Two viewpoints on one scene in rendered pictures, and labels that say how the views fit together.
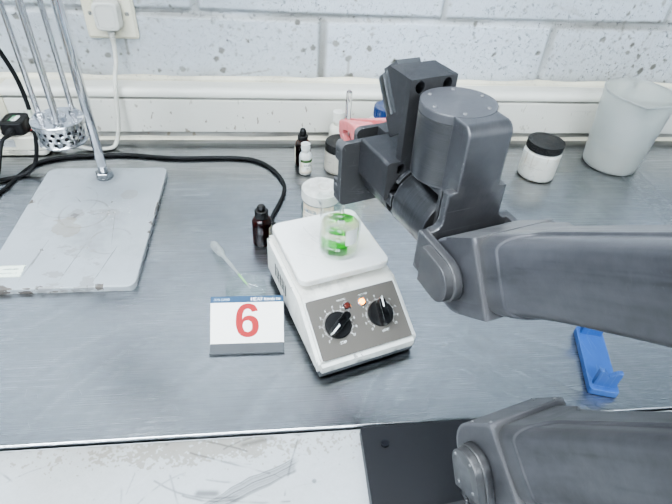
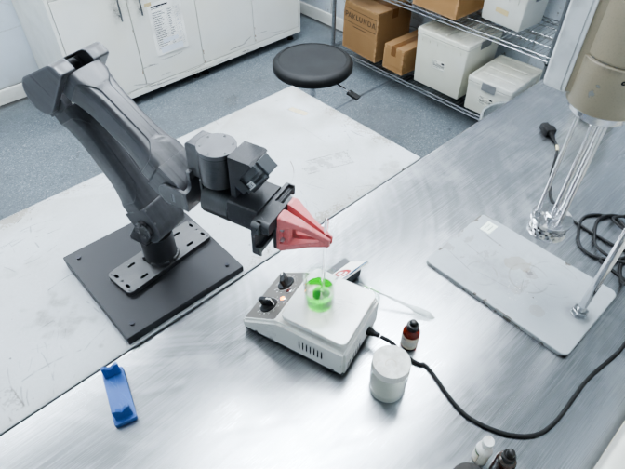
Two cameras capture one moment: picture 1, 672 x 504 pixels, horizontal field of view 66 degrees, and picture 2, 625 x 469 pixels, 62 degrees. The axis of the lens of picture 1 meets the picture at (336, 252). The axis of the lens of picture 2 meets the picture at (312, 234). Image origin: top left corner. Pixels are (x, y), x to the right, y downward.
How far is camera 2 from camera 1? 1.00 m
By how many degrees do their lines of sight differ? 89
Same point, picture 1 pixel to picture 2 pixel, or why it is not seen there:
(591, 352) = (122, 396)
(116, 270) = (446, 260)
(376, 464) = (225, 256)
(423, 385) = (226, 311)
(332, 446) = (252, 259)
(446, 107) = (219, 138)
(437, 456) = (199, 273)
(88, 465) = (337, 203)
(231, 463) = not seen: hidden behind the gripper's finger
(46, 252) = (495, 245)
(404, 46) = not seen: outside the picture
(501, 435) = not seen: hidden behind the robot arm
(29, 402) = (387, 203)
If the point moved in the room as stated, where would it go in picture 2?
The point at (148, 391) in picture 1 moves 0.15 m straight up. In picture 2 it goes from (351, 231) to (354, 175)
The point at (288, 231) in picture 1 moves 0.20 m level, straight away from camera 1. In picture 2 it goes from (360, 295) to (458, 376)
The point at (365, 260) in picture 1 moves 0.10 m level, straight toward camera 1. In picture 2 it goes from (295, 304) to (267, 265)
